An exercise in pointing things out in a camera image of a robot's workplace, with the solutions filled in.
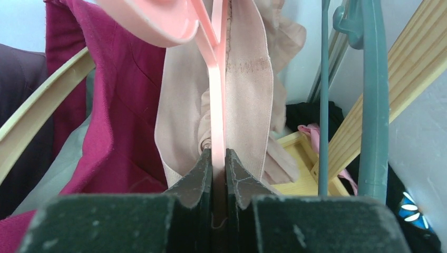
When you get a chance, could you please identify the wooden clothes rack frame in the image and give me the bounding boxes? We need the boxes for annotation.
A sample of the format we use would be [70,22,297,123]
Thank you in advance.
[277,1,446,201]

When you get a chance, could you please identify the black floral garment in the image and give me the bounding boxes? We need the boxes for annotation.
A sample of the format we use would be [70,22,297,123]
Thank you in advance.
[286,101,442,252]

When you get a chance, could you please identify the purple pleated skirt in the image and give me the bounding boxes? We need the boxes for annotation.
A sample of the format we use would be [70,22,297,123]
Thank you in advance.
[1,44,54,219]

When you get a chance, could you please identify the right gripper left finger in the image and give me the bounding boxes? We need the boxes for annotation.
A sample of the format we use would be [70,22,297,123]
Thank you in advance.
[18,149,212,252]

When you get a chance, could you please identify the pink plastic hanger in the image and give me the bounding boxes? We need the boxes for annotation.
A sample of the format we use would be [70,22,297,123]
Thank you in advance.
[97,0,229,172]

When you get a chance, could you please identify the magenta skirt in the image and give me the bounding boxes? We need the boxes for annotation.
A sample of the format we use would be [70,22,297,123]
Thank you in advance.
[0,0,168,253]

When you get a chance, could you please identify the pink pleated skirt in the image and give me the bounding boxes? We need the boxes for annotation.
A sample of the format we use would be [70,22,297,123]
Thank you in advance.
[154,1,306,186]

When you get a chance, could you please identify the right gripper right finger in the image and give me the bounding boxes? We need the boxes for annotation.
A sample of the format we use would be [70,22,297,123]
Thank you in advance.
[226,149,410,253]

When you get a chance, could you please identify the beige wooden hanger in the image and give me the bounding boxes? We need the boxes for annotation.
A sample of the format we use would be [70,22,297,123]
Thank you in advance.
[1,47,95,182]

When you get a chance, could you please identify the blue-grey plastic hanger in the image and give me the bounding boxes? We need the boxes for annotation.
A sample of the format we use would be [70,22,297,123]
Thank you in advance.
[317,1,390,202]

